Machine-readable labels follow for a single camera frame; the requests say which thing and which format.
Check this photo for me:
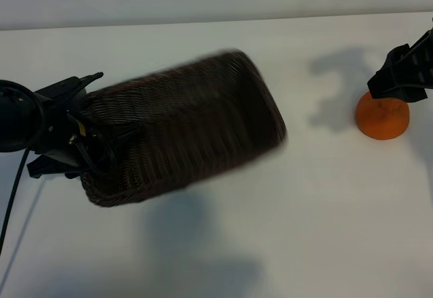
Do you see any dark brown wicker basket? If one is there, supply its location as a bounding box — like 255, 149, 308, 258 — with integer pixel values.
79, 49, 288, 208

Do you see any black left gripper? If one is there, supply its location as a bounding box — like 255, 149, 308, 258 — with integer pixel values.
26, 89, 118, 180

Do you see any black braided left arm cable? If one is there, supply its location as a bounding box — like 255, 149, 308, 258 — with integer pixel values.
0, 148, 31, 249

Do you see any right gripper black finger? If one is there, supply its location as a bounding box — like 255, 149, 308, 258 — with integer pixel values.
367, 30, 433, 100
401, 89, 430, 104

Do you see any orange fruit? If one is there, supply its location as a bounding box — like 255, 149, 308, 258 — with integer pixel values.
355, 91, 411, 141

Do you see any thin black wire bundle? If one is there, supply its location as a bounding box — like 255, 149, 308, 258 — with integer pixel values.
69, 130, 118, 174

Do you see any black left camera bracket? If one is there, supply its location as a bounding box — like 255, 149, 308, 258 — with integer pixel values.
33, 76, 89, 102

